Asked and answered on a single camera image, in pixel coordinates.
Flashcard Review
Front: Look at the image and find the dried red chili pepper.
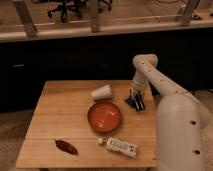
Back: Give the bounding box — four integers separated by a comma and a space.
55, 140, 78, 155

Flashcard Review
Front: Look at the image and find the white plastic bottle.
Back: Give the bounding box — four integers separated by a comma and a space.
98, 137, 138, 158

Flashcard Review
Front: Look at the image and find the wooden table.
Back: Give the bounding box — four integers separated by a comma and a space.
16, 80, 157, 169

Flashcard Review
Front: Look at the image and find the white paper cup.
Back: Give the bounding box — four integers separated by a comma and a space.
91, 84, 112, 100

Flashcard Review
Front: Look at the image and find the black office chair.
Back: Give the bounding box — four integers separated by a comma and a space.
47, 0, 82, 23

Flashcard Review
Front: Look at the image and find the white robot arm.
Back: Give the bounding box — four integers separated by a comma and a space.
132, 54, 210, 171

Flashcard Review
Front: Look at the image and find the orange round plate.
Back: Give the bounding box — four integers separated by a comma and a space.
87, 102, 122, 133

